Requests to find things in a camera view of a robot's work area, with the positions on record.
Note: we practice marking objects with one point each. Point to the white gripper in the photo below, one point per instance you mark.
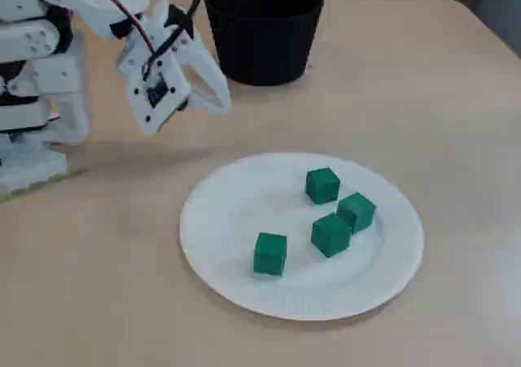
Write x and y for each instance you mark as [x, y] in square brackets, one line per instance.
[202, 72]

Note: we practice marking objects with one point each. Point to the green block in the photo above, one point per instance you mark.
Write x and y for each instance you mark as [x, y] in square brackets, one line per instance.
[322, 186]
[358, 212]
[269, 255]
[330, 237]

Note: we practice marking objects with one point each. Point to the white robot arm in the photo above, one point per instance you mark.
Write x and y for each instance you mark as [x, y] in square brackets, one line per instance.
[61, 78]

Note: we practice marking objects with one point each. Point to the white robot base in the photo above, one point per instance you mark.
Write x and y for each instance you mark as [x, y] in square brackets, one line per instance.
[28, 165]

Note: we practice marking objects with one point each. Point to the black pot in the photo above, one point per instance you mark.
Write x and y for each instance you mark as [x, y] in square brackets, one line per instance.
[264, 37]

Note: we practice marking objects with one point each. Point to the white paper plate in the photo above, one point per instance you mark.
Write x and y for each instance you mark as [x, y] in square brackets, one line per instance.
[228, 204]

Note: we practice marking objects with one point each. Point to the yellow-green tape strip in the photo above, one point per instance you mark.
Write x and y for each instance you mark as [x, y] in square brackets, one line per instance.
[73, 174]

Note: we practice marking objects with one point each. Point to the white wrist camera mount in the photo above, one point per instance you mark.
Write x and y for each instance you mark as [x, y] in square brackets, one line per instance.
[156, 94]

